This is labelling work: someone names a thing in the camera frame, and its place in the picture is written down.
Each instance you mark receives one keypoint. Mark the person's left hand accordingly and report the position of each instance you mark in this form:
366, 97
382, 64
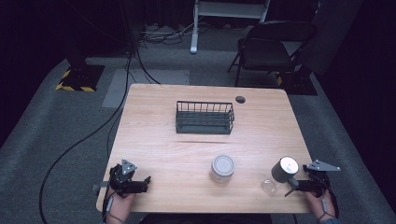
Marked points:
120, 207

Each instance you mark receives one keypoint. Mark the person's dark clothing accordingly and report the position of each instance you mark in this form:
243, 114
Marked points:
205, 219

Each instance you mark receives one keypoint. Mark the black folding chair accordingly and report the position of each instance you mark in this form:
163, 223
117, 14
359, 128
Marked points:
264, 54

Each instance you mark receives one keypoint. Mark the white metal stand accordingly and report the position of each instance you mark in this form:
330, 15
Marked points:
229, 10

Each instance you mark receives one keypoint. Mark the tilted glass jar grey cap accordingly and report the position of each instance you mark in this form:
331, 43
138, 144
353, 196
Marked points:
283, 171

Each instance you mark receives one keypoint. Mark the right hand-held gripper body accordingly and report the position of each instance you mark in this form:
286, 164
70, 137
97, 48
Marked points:
320, 183

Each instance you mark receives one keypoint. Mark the black stand base striped edge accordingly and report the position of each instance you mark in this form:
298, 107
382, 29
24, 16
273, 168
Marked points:
299, 84
82, 77

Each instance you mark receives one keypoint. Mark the person's right hand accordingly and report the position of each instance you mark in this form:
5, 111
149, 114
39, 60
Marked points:
319, 205

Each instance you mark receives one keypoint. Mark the grey clamp on table edge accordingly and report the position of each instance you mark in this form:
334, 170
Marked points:
98, 187

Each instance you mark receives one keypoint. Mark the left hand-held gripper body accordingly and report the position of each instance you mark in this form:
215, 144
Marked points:
120, 182

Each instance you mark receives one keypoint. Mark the grey panel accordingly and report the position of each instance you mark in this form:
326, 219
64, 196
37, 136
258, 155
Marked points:
334, 34

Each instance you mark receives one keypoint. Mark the black table grommet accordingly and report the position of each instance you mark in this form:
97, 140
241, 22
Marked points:
240, 100

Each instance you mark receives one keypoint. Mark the glass jar with silver lid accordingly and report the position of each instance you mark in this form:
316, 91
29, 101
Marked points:
223, 166

